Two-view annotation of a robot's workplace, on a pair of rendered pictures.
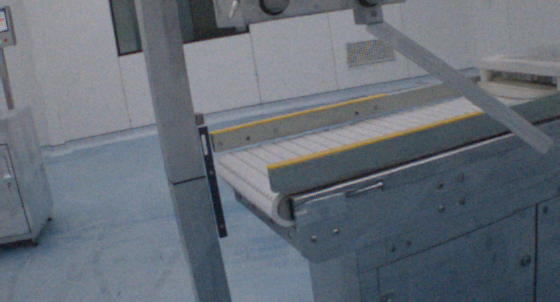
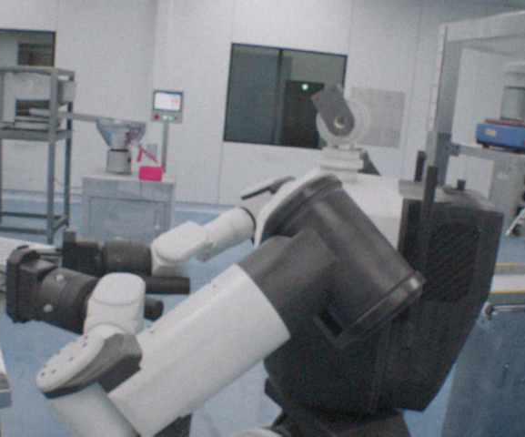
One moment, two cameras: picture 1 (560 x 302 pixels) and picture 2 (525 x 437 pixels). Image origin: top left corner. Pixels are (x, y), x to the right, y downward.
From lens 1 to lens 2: 110 cm
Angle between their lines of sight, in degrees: 4
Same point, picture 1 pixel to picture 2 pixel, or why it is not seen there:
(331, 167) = (510, 298)
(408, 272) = (519, 354)
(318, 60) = not seen: hidden behind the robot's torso
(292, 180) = (497, 299)
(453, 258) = not seen: outside the picture
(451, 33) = not seen: hidden behind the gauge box
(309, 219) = (497, 317)
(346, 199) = (511, 312)
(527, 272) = not seen: outside the picture
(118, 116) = (209, 191)
